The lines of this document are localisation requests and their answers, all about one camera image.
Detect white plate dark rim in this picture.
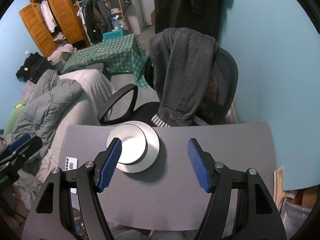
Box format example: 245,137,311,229
117,121,160,173

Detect large white bowl dark rim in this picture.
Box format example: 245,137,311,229
106,124,148,165

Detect person's left hand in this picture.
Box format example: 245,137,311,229
1,185,28,233

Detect green pillow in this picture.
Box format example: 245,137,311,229
3,100,28,135

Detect white smartphone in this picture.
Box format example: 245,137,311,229
65,157,78,171

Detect grey duvet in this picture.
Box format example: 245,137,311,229
11,69,83,162

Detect black clothes pile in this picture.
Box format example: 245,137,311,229
16,53,55,84

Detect wooden wardrobe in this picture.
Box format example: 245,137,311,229
19,0,90,57

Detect green checkered cloth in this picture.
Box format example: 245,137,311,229
62,34,149,88

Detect teal storage box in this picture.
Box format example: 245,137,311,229
103,29,126,42

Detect clothes rack with coats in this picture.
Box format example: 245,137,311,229
77,0,114,45

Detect dark grey fleece garment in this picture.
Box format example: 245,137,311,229
149,28,219,127

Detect dark hanging curtain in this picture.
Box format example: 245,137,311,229
154,0,223,38

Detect wooden boards at wall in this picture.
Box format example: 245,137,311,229
273,168,286,208

